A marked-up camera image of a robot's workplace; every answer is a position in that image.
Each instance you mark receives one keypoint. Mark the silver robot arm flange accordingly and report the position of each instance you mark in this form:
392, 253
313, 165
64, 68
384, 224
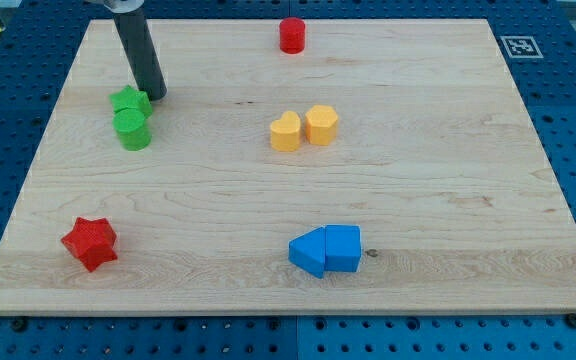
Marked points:
119, 6

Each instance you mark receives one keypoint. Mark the yellow heart block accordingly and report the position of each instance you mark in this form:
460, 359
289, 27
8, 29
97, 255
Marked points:
285, 132

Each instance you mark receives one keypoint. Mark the yellow hexagon block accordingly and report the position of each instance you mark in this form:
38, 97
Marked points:
321, 125

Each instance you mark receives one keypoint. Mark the blue triangle block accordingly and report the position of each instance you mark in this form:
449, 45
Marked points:
308, 252

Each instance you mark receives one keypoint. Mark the blue cube block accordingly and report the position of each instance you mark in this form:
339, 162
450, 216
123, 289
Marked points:
343, 249

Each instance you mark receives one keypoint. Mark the light wooden board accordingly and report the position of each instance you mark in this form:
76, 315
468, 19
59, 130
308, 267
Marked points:
436, 159

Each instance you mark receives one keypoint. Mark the red cylinder block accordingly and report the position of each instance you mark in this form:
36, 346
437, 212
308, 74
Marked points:
292, 35

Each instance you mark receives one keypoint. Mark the green cylinder block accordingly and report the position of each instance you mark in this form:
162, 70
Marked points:
132, 129

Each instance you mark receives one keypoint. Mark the green star block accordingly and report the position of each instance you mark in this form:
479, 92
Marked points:
131, 98

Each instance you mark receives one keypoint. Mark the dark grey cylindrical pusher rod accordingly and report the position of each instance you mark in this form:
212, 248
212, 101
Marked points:
134, 33

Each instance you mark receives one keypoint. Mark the red star block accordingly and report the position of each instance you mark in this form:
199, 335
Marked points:
91, 242

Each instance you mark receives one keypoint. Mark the white fiducial marker tag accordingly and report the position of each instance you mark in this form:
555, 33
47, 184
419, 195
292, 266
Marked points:
521, 47

